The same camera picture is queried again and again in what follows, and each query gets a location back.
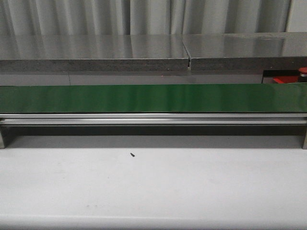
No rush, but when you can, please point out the grey stone slab left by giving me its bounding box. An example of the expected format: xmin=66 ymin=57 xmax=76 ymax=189
xmin=0 ymin=35 xmax=189 ymax=72

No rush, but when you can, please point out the grey stone slab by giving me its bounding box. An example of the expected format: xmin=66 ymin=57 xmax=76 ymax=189
xmin=182 ymin=32 xmax=307 ymax=71
xmin=0 ymin=35 xmax=189 ymax=72

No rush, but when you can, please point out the grey stone slab right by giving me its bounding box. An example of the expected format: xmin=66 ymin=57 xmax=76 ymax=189
xmin=182 ymin=32 xmax=307 ymax=71

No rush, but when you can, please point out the green conveyor belt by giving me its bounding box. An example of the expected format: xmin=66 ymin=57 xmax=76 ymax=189
xmin=0 ymin=83 xmax=307 ymax=114

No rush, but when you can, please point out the red plastic tray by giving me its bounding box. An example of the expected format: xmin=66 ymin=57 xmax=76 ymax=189
xmin=273 ymin=76 xmax=300 ymax=84

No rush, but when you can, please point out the left metal conveyor leg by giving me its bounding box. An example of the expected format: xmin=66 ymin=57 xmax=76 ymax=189
xmin=0 ymin=127 xmax=10 ymax=149

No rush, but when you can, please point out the metal conveyor leg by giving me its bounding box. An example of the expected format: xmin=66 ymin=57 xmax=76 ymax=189
xmin=0 ymin=127 xmax=10 ymax=149
xmin=302 ymin=127 xmax=307 ymax=150

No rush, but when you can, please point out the right metal conveyor leg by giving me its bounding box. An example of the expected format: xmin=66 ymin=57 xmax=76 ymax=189
xmin=302 ymin=127 xmax=307 ymax=150

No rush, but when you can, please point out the grey pleated curtain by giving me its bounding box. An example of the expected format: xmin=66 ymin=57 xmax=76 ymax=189
xmin=0 ymin=0 xmax=307 ymax=35

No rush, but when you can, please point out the aluminium conveyor frame rail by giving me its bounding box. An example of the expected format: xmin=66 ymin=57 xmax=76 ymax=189
xmin=0 ymin=113 xmax=307 ymax=126

